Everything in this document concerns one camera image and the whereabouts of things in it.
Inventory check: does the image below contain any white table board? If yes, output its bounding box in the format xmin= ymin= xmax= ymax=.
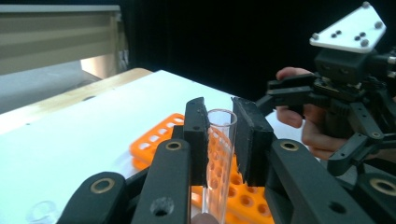
xmin=0 ymin=69 xmax=316 ymax=224

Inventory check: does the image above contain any orange plastic test tube rack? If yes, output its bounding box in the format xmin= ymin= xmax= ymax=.
xmin=129 ymin=112 xmax=276 ymax=224

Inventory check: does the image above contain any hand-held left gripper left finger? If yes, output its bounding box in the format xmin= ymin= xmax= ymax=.
xmin=182 ymin=96 xmax=209 ymax=188

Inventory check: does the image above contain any clear glass test tube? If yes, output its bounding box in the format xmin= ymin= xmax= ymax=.
xmin=201 ymin=107 xmax=238 ymax=224

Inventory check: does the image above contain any beige wooden cabinet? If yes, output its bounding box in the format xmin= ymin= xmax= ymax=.
xmin=0 ymin=4 xmax=125 ymax=80

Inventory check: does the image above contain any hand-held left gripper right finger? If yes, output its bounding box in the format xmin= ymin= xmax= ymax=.
xmin=232 ymin=96 xmax=277 ymax=188

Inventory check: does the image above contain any light wooden table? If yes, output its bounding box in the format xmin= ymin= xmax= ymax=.
xmin=0 ymin=67 xmax=153 ymax=135

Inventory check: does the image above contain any black curtain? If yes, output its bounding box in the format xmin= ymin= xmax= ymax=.
xmin=120 ymin=0 xmax=396 ymax=102

